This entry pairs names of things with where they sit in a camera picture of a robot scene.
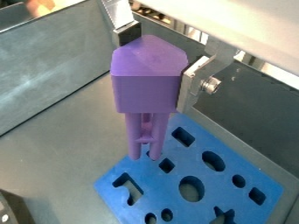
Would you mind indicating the grey metal bin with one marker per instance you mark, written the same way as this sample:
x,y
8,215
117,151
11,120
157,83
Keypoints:
x,y
63,136

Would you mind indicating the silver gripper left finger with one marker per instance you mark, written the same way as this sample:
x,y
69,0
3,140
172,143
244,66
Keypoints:
x,y
125,27

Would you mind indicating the purple three prong object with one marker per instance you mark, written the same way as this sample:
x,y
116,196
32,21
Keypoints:
x,y
145,73

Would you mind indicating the blue shape sorting board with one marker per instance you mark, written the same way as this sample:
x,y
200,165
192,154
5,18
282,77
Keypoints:
x,y
200,183

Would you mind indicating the black object bottom left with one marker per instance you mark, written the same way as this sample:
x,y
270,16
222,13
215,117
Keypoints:
x,y
13,210

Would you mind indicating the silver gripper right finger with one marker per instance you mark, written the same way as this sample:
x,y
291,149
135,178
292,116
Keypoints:
x,y
197,78

